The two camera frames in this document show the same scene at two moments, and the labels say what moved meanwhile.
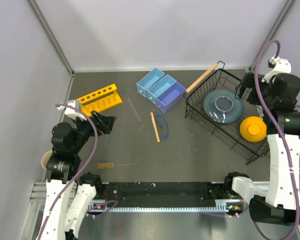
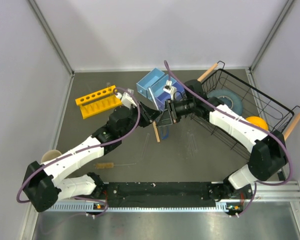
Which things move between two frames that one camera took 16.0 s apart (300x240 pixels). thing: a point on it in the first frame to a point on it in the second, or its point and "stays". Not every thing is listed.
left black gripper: (103, 124) to (147, 114)
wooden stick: (154, 125) stays
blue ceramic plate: (221, 106) stays
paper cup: (45, 158) stays
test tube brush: (108, 165) stays
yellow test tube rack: (100, 100) stays
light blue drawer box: (151, 75) stays
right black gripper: (248, 81) to (169, 116)
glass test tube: (136, 139) to (153, 98)
